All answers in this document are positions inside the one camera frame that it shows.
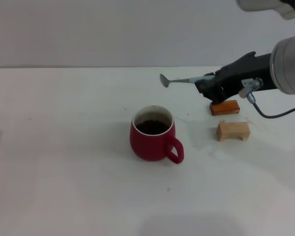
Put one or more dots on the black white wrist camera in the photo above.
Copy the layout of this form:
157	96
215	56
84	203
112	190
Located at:
265	5

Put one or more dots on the red ceramic coffee cup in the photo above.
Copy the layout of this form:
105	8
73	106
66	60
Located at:
147	146

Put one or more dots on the dark orange wooden block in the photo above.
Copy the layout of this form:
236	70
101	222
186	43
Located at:
227	108

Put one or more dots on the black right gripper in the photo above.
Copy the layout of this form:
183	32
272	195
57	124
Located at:
245	71

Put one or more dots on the light wooden arch block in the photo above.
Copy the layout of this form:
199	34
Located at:
232	130

